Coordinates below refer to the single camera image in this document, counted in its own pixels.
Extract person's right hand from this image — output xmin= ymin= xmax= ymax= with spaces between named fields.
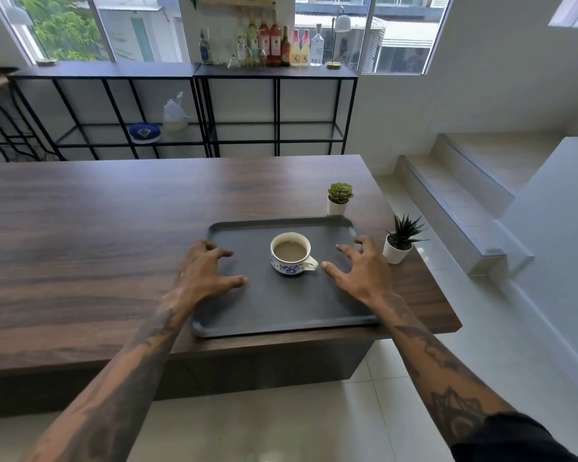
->
xmin=321 ymin=235 xmax=394 ymax=306

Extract person's left hand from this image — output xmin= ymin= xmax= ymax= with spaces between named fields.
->
xmin=173 ymin=239 xmax=249 ymax=311

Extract white blue-patterned coffee cup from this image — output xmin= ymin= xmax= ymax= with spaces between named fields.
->
xmin=269 ymin=232 xmax=320 ymax=277

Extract dark grey tray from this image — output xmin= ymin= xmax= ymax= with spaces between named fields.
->
xmin=190 ymin=215 xmax=381 ymax=339

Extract person's right forearm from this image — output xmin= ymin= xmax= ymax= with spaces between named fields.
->
xmin=375 ymin=293 xmax=516 ymax=443

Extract person's left forearm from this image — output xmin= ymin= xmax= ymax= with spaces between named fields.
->
xmin=21 ymin=293 xmax=198 ymax=462

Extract spiky succulent in white pot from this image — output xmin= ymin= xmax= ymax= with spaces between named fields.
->
xmin=383 ymin=214 xmax=430 ymax=265

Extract rosette succulent in white pot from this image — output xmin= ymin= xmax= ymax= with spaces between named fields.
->
xmin=327 ymin=182 xmax=355 ymax=216

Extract brown wooden table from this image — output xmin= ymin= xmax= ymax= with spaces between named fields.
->
xmin=0 ymin=154 xmax=463 ymax=419

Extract blue cap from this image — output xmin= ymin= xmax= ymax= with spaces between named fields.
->
xmin=127 ymin=122 xmax=164 ymax=144

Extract tiled stair steps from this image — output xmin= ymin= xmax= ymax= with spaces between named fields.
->
xmin=394 ymin=132 xmax=567 ymax=277

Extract clear plastic bag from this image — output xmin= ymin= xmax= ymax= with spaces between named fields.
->
xmin=162 ymin=90 xmax=189 ymax=133

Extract black metal shelf unit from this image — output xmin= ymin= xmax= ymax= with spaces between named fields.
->
xmin=7 ymin=62 xmax=208 ymax=162
xmin=193 ymin=64 xmax=359 ymax=158

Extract black sleeve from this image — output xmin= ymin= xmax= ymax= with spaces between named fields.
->
xmin=450 ymin=412 xmax=578 ymax=462

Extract large glass window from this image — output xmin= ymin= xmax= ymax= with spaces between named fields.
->
xmin=294 ymin=0 xmax=456 ymax=75
xmin=0 ymin=0 xmax=184 ymax=65

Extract black ornate iron stand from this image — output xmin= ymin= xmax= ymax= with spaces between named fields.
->
xmin=0 ymin=52 xmax=66 ymax=162

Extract row of glass bottles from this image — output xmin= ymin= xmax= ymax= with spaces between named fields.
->
xmin=197 ymin=9 xmax=326 ymax=71

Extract white desk lamp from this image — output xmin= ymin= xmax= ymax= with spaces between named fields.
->
xmin=326 ymin=5 xmax=353 ymax=71
xmin=2 ymin=0 xmax=58 ymax=67

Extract small high window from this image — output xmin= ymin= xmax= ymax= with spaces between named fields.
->
xmin=548 ymin=0 xmax=578 ymax=30

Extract wooden wall shelf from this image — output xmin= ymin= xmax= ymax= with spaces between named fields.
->
xmin=200 ymin=0 xmax=276 ymax=8

